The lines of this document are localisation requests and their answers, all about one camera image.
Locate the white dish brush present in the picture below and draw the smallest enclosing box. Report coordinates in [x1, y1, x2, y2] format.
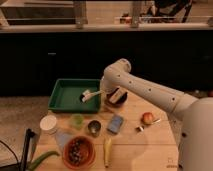
[80, 90, 102, 102]

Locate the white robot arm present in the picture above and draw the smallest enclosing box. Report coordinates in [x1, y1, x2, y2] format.
[101, 58, 213, 171]

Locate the green plastic tray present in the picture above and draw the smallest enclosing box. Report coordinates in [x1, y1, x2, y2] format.
[48, 78, 101, 113]

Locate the dark bowl with sponge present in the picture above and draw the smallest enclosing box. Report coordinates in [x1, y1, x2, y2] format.
[106, 88, 128, 107]

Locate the blue sponge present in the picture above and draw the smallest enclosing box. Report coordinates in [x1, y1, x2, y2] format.
[107, 115, 124, 134]

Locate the small metal cup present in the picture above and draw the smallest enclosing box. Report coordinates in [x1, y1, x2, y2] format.
[88, 120, 101, 137]

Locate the green plastic cup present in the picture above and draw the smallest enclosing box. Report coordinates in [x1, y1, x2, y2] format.
[70, 114, 84, 130]

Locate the red apple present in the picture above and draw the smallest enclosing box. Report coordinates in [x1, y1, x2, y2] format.
[141, 112, 154, 125]

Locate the small black white object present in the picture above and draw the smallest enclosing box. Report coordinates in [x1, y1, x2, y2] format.
[136, 126, 144, 132]

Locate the yellow banana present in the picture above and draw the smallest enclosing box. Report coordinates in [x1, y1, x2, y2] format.
[104, 138, 112, 168]

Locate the orange bowl with beans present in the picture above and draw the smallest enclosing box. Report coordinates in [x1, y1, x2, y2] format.
[62, 136, 96, 170]

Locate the black stand with cable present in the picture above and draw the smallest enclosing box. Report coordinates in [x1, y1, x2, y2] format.
[0, 129, 35, 171]

